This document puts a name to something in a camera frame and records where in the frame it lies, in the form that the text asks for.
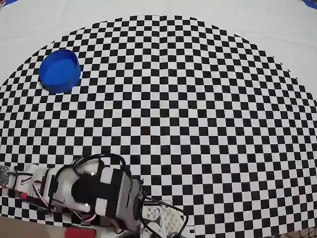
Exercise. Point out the small camera circuit board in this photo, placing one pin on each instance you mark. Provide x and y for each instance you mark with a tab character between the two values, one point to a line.
4	176

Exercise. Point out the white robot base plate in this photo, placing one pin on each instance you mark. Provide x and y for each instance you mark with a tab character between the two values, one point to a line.
171	218

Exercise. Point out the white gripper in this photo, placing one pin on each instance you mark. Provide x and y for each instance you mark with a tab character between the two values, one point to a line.
65	189

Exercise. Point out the white checkerboard paper mat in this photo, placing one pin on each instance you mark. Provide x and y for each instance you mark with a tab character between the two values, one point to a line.
173	99

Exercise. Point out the blue round box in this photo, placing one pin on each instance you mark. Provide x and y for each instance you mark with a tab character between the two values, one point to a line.
59	74

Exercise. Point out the red rectangular object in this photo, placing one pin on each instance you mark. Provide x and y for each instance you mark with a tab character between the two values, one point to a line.
79	234

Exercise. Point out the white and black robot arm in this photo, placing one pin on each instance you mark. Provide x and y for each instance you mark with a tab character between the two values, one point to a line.
64	186

